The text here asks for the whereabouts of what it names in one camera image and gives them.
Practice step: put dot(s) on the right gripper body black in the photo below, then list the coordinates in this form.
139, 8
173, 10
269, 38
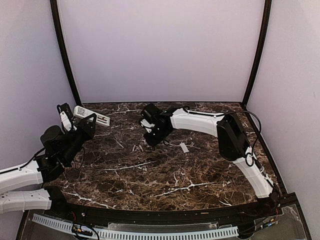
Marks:
158, 136

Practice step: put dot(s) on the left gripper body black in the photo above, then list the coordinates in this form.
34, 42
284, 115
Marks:
87, 135

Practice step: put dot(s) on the white remote control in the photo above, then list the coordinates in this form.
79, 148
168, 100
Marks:
84, 113

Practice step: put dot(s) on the white battery cover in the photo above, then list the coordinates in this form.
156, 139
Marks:
184, 147

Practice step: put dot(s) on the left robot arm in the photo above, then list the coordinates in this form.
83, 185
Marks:
58, 152

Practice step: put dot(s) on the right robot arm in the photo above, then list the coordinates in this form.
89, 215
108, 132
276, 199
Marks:
233, 143

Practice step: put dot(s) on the white slotted cable duct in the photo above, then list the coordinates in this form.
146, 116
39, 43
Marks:
121, 231

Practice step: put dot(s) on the left black frame post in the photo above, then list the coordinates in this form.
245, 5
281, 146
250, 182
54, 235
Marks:
63, 51

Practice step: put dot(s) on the black frame post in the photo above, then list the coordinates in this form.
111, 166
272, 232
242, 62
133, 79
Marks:
63, 51
258, 53

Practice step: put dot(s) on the black front rail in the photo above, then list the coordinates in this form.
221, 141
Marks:
239, 215

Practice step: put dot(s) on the right black frame post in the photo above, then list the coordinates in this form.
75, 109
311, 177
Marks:
258, 53

